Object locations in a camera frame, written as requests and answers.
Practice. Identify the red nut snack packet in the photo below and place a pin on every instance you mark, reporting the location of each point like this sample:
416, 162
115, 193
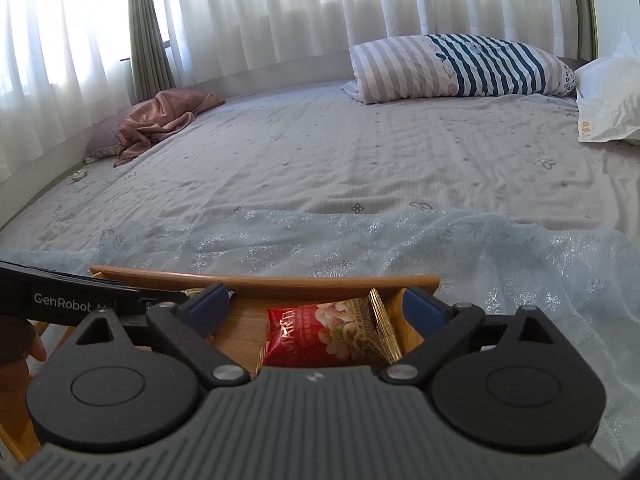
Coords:
305, 332

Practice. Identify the grey patterned bed sheet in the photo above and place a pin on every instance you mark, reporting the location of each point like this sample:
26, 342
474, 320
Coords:
325, 160

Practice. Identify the purple pillow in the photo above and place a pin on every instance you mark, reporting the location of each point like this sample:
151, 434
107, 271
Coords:
102, 140

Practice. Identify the light blue snowflake cloth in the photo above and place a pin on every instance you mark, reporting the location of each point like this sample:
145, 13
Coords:
500, 255

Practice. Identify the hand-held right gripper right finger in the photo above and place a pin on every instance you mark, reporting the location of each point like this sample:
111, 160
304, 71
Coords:
421, 308

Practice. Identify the striped pillow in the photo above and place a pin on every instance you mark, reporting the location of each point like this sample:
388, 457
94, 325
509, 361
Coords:
450, 67

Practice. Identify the small white object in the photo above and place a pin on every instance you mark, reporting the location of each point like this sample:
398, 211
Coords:
77, 176

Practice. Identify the green curtain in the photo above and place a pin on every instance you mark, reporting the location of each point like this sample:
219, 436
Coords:
590, 5
150, 45

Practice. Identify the yellow gold snack packet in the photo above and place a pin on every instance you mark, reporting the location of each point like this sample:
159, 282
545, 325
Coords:
384, 327

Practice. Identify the white pillow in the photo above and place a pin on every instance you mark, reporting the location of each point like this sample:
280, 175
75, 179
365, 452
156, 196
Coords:
610, 100

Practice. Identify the pink cloth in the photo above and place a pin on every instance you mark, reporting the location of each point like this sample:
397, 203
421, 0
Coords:
160, 120

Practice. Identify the wooden tray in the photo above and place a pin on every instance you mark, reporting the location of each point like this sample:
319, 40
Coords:
250, 327

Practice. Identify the white sheer curtain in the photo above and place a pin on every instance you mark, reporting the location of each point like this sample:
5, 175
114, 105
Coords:
350, 5
55, 50

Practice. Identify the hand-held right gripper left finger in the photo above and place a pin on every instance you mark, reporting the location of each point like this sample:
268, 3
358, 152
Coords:
205, 306

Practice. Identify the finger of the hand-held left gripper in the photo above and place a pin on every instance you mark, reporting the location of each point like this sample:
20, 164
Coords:
151, 302

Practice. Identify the person's left hand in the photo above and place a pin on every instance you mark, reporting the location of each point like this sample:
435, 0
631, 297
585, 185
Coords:
20, 345

